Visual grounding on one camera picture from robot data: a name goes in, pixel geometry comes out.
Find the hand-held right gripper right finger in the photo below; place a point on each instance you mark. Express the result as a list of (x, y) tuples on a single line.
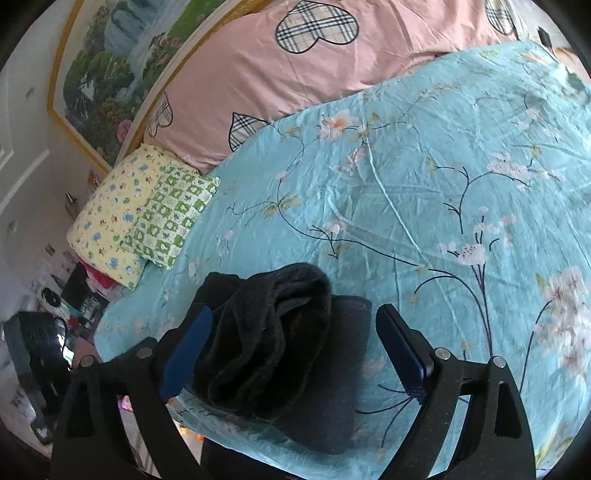
[(406, 355)]

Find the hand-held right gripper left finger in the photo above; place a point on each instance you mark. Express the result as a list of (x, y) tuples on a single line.
[(184, 355)]

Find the black pants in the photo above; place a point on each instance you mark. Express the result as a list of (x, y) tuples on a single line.
[(277, 332)]

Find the red cloth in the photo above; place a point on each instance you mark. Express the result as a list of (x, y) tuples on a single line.
[(99, 277)]

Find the black flat device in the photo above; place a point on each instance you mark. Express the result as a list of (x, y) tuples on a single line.
[(76, 286)]

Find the green checkered pillow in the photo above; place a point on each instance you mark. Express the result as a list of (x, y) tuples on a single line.
[(171, 212)]

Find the black bag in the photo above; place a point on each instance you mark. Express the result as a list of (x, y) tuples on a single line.
[(32, 337)]

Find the yellow patterned pillow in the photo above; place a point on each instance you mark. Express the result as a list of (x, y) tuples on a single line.
[(106, 221)]

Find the blue floral bed sheet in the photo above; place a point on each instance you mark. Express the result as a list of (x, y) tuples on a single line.
[(392, 184)]

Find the gold framed landscape painting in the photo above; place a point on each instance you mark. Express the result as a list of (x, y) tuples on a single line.
[(101, 69)]

